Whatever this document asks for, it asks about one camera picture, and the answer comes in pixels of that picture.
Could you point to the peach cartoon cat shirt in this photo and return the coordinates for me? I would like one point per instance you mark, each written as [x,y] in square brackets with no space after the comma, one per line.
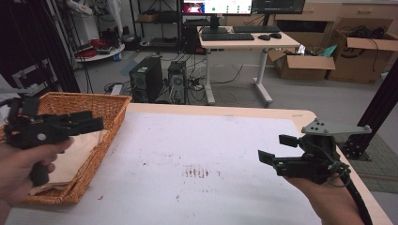
[75,156]

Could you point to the black metal post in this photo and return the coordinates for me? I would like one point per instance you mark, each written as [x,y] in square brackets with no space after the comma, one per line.
[378,109]

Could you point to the dark computer monitor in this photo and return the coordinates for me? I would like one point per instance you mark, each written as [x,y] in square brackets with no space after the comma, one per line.
[278,6]

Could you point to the grey computer tower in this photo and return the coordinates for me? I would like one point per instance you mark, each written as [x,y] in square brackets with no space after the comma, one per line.
[177,82]

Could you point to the brown wicker basket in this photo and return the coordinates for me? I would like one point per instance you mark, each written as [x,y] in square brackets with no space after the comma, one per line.
[106,109]

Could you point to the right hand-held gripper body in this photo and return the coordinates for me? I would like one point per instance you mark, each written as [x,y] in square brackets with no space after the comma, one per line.
[319,162]

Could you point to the large cardboard box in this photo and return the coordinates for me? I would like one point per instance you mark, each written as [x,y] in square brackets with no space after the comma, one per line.
[359,62]

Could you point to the black shelf unit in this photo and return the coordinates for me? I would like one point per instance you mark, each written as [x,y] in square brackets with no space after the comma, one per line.
[156,22]

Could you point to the black computer tower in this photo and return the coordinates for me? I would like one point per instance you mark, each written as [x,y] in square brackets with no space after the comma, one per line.
[145,81]

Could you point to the round white table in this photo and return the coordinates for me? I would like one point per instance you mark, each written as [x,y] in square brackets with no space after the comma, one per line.
[103,56]

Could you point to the black computer mouse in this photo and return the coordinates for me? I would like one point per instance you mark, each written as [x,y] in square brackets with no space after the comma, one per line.
[264,37]
[275,35]

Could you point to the power strip with plugs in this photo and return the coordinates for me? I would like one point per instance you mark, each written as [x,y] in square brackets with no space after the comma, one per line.
[196,84]

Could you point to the open cardboard box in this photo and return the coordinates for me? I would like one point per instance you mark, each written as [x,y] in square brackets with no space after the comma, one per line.
[303,67]

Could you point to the bright computer monitor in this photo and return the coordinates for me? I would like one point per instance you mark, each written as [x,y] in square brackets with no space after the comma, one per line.
[219,6]

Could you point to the teal plastic packet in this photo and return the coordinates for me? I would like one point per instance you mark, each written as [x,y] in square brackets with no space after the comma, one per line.
[328,51]

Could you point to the white cloth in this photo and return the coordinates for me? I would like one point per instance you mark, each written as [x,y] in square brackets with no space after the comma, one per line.
[6,86]

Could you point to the aluminium frame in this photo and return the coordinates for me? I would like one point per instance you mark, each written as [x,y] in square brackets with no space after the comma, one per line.
[34,73]

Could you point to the person's left hand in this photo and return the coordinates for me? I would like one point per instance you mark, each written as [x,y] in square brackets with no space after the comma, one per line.
[15,168]

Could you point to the black keyboard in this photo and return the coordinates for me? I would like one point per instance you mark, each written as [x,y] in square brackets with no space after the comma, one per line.
[256,28]
[226,37]

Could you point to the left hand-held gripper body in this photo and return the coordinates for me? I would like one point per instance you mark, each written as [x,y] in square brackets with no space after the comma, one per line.
[37,131]

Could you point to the white power strip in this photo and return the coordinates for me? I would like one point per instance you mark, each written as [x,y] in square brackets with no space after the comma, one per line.
[116,89]

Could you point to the person's right hand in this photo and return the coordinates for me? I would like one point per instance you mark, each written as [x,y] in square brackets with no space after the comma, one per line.
[325,193]

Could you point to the wooden desk with white legs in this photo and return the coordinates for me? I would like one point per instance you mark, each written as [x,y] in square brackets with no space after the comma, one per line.
[250,44]

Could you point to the black box with red stripe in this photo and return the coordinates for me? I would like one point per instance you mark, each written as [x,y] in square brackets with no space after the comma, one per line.
[194,40]

